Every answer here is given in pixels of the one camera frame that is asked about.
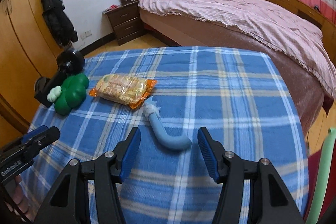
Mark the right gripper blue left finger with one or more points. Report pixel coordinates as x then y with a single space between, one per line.
121 159

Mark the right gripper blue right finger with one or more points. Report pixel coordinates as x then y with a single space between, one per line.
214 155

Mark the person's left hand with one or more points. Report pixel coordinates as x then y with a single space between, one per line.
16 193

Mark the light blue curved tube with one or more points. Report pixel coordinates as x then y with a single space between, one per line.
152 113

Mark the blue plaid table blanket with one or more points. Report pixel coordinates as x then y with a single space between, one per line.
238 95

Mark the orange snack cracker packet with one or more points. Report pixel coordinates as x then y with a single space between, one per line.
127 90

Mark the green clover toy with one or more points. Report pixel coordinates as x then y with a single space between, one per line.
70 94

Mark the wooden wardrobe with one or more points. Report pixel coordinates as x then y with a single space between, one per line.
28 52

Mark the red bin with green rim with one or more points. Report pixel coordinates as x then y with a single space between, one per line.
321 167

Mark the dark wooden nightstand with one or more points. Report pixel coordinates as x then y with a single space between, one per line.
126 22

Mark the black jacket hanging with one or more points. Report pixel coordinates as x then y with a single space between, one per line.
60 26

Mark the pink bed cover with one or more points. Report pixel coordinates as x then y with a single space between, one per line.
266 22

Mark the long wooden cabinet desk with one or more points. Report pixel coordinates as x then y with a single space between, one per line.
305 12

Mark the black suction mount stand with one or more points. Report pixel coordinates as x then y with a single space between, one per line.
69 62

